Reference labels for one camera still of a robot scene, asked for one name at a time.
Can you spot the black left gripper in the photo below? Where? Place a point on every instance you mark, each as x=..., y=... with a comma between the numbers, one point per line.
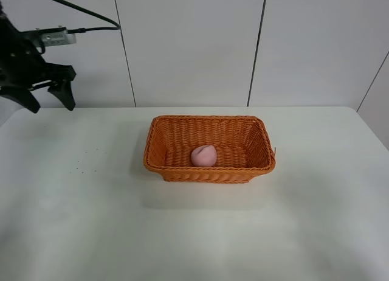
x=23, y=69

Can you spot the pink peach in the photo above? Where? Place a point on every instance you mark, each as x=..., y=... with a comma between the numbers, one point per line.
x=204, y=156

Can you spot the orange woven basket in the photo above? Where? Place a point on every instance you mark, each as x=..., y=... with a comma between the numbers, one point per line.
x=242, y=146

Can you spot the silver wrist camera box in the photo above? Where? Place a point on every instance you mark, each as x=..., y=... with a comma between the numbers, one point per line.
x=50, y=37

